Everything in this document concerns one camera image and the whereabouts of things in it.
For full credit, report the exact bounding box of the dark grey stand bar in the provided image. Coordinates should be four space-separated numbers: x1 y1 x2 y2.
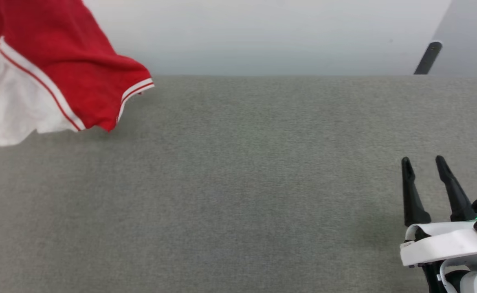
413 41 443 75

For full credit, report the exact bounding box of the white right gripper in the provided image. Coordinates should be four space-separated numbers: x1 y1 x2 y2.
400 155 477 268

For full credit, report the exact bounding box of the grey fabric sofa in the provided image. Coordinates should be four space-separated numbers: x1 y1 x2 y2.
0 74 477 293

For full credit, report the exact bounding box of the red and white jersey garment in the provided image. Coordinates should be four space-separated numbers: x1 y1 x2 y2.
0 0 155 147

